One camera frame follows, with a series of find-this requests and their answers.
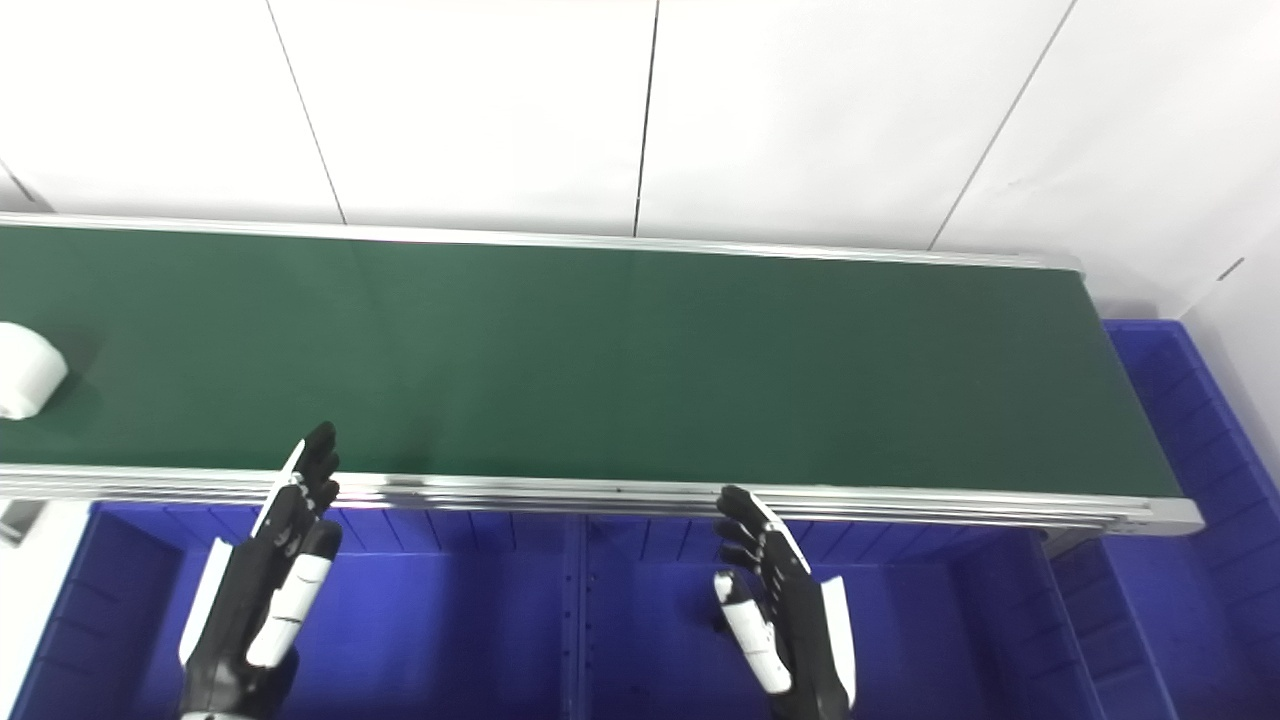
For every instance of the green conveyor belt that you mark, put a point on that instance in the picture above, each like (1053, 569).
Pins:
(640, 360)
(600, 492)

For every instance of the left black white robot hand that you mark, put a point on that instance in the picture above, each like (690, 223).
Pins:
(250, 600)

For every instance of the white cylindrical plastic part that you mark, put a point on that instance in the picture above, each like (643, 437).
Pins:
(25, 370)

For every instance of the blue plastic bin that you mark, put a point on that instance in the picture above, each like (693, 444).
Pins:
(450, 620)
(950, 640)
(1200, 600)

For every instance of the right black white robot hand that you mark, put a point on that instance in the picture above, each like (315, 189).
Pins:
(795, 630)

